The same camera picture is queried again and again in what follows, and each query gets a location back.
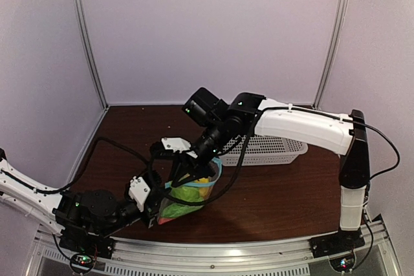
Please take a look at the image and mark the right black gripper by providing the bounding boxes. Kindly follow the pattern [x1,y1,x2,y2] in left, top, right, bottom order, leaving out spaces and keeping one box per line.
[168,119,230,187]

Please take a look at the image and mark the green toy apple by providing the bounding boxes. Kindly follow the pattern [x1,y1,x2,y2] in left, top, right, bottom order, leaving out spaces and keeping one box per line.
[160,186,203,218]

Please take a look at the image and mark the yellow toy lemon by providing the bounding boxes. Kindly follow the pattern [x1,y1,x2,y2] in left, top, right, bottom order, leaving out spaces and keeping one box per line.
[184,178,216,200]

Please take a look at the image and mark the clear zip top bag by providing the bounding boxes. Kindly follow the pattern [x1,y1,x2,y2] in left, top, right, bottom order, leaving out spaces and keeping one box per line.
[157,158,223,225]

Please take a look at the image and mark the red toy carrot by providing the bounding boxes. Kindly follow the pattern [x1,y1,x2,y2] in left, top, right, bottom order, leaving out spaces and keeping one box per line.
[157,217,174,225]

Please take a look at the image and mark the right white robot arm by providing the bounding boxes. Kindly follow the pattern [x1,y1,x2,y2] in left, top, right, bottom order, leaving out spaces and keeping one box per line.
[162,87,370,251]

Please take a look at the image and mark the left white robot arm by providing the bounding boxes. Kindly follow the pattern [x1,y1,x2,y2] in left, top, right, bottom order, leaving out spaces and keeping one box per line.
[1,150,151,253]

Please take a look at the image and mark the white perforated plastic basket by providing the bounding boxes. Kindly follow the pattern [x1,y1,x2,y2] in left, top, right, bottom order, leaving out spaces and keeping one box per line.
[219,136,308,167]

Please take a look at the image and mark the left round circuit board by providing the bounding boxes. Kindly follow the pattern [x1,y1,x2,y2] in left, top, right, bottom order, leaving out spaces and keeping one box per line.
[69,253,96,273]

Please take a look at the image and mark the round circuit board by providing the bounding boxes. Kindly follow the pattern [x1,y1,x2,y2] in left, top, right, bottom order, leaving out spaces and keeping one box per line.
[329,253,356,273]
[69,253,96,273]

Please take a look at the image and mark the right round circuit board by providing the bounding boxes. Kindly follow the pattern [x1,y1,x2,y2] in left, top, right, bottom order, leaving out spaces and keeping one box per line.
[329,253,356,273]

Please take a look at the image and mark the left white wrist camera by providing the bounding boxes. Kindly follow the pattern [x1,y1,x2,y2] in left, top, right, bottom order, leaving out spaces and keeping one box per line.
[127,176,150,212]

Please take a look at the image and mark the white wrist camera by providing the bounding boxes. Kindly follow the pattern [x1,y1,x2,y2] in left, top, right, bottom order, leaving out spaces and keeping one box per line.
[127,176,150,212]
[150,137,198,158]

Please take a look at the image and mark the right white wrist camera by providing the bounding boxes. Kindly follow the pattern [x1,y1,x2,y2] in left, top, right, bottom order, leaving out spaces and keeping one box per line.
[150,137,198,158]

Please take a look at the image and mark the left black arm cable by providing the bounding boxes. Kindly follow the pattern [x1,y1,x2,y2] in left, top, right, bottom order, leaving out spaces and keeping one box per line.
[0,136,153,193]

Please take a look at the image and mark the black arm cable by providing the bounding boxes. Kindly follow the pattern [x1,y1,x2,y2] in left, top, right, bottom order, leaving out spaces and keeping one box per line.
[0,136,153,193]
[355,120,402,257]

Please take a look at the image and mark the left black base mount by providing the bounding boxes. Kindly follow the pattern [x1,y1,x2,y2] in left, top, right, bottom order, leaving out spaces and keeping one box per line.
[59,235,115,259]

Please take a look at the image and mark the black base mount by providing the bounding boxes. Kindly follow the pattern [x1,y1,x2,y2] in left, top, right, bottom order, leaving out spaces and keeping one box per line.
[309,227,365,258]
[59,235,115,259]

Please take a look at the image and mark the front aluminium rail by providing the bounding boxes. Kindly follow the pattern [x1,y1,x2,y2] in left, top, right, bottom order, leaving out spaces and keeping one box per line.
[25,214,402,276]

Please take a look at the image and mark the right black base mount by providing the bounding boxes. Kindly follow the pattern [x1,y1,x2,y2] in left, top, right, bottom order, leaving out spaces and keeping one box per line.
[309,227,365,258]

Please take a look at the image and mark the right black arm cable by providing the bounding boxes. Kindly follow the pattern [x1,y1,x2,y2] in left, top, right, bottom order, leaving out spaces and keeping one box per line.
[355,120,402,257]

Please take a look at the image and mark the left aluminium frame post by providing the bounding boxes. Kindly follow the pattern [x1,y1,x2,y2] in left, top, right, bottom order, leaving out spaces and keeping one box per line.
[73,0,109,109]

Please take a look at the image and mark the aluminium frame post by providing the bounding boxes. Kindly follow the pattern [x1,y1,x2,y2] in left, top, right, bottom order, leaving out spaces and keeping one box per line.
[312,0,349,110]
[73,0,109,109]

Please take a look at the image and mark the right aluminium frame post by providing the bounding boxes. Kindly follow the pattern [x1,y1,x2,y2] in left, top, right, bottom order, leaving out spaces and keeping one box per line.
[312,0,349,110]

